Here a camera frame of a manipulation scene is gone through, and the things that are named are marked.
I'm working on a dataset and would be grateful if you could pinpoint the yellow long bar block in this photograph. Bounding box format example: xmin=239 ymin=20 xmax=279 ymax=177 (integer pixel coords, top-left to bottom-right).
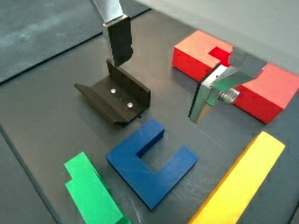
xmin=188 ymin=131 xmax=285 ymax=224

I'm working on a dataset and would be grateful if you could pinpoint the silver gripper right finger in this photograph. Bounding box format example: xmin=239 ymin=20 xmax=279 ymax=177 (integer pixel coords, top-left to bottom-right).
xmin=188 ymin=47 xmax=267 ymax=123

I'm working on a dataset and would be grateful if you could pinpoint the green stepped block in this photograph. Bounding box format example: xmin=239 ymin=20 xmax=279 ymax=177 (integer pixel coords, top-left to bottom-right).
xmin=64 ymin=152 xmax=130 ymax=224

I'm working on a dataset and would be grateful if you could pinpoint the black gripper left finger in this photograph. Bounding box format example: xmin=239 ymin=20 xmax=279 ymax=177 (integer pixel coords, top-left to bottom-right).
xmin=89 ymin=0 xmax=133 ymax=67

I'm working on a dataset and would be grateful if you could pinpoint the black angled fixture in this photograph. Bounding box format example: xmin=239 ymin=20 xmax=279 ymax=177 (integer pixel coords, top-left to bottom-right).
xmin=74 ymin=59 xmax=150 ymax=126

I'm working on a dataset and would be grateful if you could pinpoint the red slotted base block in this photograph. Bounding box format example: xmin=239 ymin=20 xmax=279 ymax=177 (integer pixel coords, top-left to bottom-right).
xmin=172 ymin=31 xmax=299 ymax=123

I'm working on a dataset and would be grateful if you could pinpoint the blue U-shaped block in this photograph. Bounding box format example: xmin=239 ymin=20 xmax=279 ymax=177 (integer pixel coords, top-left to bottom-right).
xmin=105 ymin=119 xmax=199 ymax=210

